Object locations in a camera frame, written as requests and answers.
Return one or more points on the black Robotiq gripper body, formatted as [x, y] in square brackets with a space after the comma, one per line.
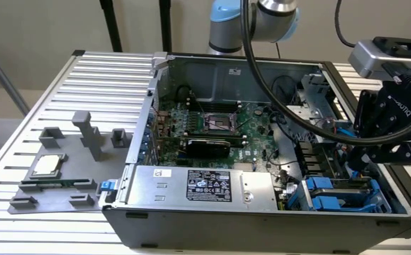
[401, 117]

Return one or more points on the hard disk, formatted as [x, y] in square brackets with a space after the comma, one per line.
[341, 183]

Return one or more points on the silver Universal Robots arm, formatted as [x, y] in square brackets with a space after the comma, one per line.
[269, 24]

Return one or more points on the grey disk bay cage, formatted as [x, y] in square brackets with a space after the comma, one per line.
[380, 199]

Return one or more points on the silver metal drive cage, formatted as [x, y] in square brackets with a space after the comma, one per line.
[316, 95]

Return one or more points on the black plastic air shroud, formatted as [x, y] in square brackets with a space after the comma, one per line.
[312, 159]

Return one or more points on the coin cell battery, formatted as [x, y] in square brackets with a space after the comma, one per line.
[258, 111]

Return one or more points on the green motherboard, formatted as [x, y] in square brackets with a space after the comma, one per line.
[256, 132]

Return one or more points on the white case sticker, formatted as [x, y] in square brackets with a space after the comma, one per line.
[234, 71]

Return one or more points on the small finned heatsink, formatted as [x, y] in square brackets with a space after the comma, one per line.
[244, 166]

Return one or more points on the CPU socket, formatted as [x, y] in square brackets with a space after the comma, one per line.
[220, 122]

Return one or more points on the black RAM slot bank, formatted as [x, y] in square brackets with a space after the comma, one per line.
[213, 134]
[214, 106]

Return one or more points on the black graphics card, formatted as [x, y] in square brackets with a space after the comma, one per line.
[209, 148]

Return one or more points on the black open PC case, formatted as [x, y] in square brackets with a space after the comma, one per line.
[249, 228]

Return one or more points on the silver power supply unit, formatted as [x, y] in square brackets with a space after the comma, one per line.
[177, 186]

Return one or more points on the black stand pole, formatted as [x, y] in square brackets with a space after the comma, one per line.
[111, 26]
[166, 26]

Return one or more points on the blue case latch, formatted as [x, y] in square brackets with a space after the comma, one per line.
[107, 186]

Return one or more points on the black table corner cap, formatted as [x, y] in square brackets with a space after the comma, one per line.
[78, 52]

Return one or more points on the grey parts rack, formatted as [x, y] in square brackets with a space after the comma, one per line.
[74, 172]

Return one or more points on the green RAM stick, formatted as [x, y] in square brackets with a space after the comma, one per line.
[55, 183]

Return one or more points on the silver CPU chip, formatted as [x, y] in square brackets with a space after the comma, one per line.
[47, 164]

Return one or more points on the grey metal pole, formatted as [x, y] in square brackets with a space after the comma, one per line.
[3, 77]

